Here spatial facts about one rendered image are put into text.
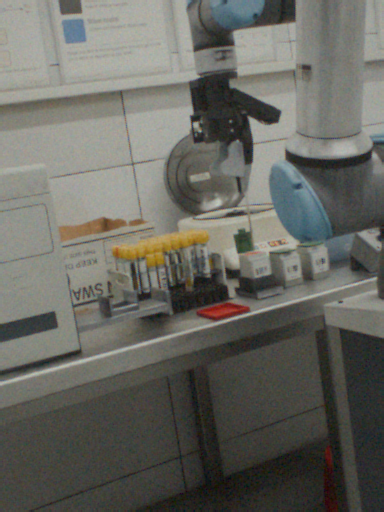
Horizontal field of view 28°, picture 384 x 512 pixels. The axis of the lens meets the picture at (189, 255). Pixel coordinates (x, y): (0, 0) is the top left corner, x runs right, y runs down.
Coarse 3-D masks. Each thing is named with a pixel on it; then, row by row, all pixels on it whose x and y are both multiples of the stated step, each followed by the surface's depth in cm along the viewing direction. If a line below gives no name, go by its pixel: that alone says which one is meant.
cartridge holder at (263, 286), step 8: (240, 280) 142; (248, 280) 140; (256, 280) 139; (264, 280) 139; (272, 280) 140; (240, 288) 143; (248, 288) 140; (256, 288) 139; (264, 288) 139; (272, 288) 138; (280, 288) 139; (256, 296) 137; (264, 296) 138
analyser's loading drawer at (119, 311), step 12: (156, 288) 131; (108, 300) 123; (120, 300) 129; (132, 300) 126; (144, 300) 132; (156, 300) 130; (168, 300) 127; (108, 312) 124; (120, 312) 124; (132, 312) 124; (144, 312) 125; (156, 312) 126; (168, 312) 128; (84, 324) 121; (96, 324) 121; (108, 324) 123
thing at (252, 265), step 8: (240, 256) 141; (248, 256) 139; (256, 256) 140; (264, 256) 140; (240, 264) 142; (248, 264) 139; (256, 264) 139; (264, 264) 140; (240, 272) 143; (248, 272) 140; (256, 272) 139; (264, 272) 140
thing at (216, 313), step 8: (224, 304) 135; (232, 304) 134; (240, 304) 132; (200, 312) 131; (208, 312) 133; (216, 312) 132; (224, 312) 131; (232, 312) 128; (240, 312) 129; (216, 320) 127
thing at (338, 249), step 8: (320, 240) 154; (328, 240) 155; (336, 240) 155; (344, 240) 156; (352, 240) 157; (328, 248) 155; (336, 248) 156; (344, 248) 156; (328, 256) 155; (336, 256) 156; (344, 256) 157; (328, 264) 155; (336, 264) 154; (344, 264) 155
